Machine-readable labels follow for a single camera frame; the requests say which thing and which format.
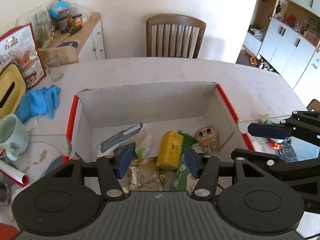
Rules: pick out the red white snack bag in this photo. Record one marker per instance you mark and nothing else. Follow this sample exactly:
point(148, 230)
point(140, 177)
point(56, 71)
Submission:
point(18, 46)

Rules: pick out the green tassel face sachet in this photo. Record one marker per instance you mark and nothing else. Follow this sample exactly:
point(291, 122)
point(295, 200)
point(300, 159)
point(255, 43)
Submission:
point(183, 180)

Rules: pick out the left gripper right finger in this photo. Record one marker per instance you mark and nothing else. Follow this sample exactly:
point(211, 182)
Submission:
point(205, 168)

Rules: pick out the silver zhoushi foil packet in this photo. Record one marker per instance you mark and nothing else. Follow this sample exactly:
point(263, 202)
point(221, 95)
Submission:
point(144, 175)

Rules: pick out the clear drinking glass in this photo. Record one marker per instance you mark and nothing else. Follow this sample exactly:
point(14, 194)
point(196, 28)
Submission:
point(53, 66)

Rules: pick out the cartoon face charm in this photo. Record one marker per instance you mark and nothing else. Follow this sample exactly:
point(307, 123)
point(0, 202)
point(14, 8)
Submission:
point(206, 137)

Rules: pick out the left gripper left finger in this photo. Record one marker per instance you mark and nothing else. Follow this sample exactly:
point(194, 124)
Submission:
point(112, 168)

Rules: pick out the red cardboard box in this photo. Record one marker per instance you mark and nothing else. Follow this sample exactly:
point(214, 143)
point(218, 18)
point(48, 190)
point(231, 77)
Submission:
point(98, 114)

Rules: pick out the yellow small box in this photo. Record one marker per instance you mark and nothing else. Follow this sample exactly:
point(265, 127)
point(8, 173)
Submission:
point(170, 151)

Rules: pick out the red keychain toy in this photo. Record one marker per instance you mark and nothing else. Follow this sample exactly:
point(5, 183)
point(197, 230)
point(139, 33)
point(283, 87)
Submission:
point(274, 145)

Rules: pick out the white plastic bag pouch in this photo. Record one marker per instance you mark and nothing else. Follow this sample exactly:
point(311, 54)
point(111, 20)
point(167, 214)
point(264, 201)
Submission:
point(139, 134)

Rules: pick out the wooden chair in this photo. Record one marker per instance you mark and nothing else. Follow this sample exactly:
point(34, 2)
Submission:
point(171, 35)
point(314, 105)

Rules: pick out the blue globe toy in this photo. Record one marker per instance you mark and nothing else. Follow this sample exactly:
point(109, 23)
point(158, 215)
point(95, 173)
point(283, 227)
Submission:
point(58, 10)

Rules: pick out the black item clear bag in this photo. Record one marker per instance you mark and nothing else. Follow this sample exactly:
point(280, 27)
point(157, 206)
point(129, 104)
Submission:
point(294, 150)

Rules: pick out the white wooden sideboard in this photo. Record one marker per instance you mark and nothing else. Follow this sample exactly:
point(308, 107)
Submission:
point(86, 45)

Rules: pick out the mint green mug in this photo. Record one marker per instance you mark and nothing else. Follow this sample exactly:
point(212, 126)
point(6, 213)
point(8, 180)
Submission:
point(14, 137)

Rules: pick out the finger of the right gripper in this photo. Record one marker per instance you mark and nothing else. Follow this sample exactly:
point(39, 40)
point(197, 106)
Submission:
point(272, 131)
point(265, 161)

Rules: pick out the yellow tissue box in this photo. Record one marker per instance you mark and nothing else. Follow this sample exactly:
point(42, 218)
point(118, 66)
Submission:
point(13, 87)

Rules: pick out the blue rubber gloves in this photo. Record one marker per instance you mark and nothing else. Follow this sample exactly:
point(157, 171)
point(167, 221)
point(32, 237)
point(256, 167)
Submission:
point(38, 102)

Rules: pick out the white wall cabinets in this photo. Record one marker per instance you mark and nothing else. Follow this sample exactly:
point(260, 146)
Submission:
point(283, 37)

